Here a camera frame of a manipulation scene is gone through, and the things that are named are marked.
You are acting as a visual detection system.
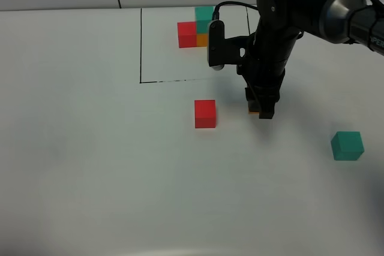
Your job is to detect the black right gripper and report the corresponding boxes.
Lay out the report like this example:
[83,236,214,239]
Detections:
[236,37,288,119]

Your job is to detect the teal template cube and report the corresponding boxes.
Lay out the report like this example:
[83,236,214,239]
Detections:
[194,6,214,34]

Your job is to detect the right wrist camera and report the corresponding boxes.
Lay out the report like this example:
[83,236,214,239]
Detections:
[207,20,254,71]

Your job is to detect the orange template cube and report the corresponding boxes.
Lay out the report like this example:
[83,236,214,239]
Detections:
[196,34,208,47]

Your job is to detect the black right camera cable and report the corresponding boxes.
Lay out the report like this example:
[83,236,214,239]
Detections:
[212,1,259,22]

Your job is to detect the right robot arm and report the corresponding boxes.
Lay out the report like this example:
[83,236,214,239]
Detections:
[238,0,383,119]

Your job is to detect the red template cube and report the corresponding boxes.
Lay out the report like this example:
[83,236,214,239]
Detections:
[177,22,197,48]

